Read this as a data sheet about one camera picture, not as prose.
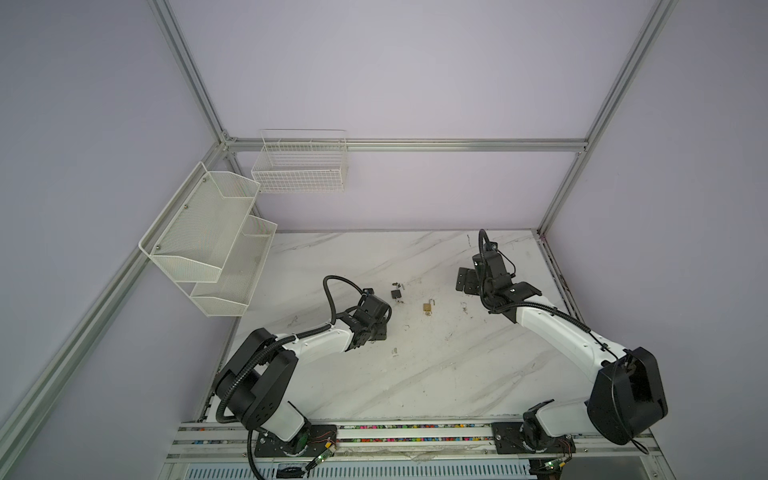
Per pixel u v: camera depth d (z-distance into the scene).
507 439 0.73
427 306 0.99
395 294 1.01
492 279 0.64
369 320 0.70
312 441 0.73
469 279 0.78
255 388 0.43
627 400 0.41
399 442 0.75
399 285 1.04
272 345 0.46
